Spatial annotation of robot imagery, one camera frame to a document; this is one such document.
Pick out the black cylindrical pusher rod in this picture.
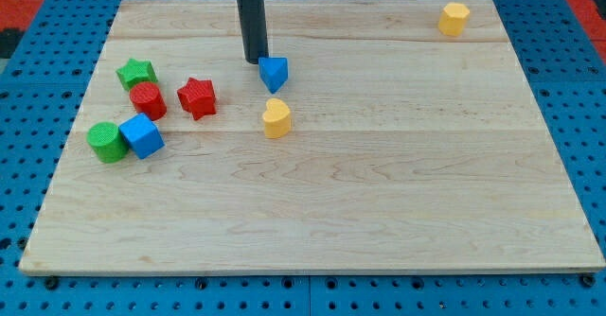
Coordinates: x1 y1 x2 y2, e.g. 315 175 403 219
237 0 269 64

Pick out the blue triangle block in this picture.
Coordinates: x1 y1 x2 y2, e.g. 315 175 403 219
258 57 289 94

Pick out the red star block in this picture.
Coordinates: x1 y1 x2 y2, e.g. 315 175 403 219
177 78 217 120

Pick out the green star block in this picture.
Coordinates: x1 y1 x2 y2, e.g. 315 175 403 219
116 59 158 92

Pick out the yellow heart block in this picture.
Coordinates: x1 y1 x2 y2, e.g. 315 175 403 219
262 98 292 139

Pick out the red cylinder block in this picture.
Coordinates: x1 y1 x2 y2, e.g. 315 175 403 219
129 81 168 121

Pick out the blue cube block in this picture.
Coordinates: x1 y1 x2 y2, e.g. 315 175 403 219
118 113 165 159

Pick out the wooden board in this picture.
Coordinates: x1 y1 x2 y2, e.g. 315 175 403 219
20 0 605 276

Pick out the green cylinder block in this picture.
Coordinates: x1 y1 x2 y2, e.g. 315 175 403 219
86 121 129 164

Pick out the yellow hexagon block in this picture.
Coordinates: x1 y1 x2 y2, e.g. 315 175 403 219
437 2 471 37

